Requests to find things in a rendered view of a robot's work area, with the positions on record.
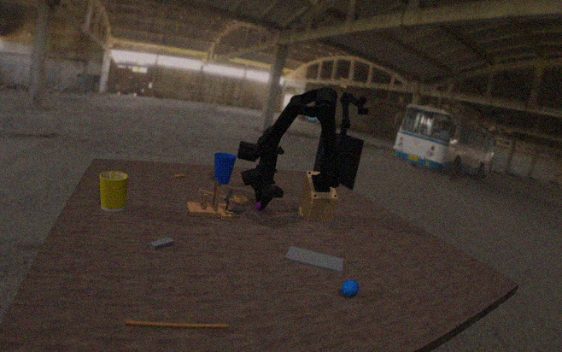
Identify blue plastic cup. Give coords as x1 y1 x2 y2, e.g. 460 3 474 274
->
214 153 237 185

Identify blue ball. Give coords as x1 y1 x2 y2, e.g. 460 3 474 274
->
341 280 359 297

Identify yellow cup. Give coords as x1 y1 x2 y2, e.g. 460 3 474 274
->
99 172 127 212

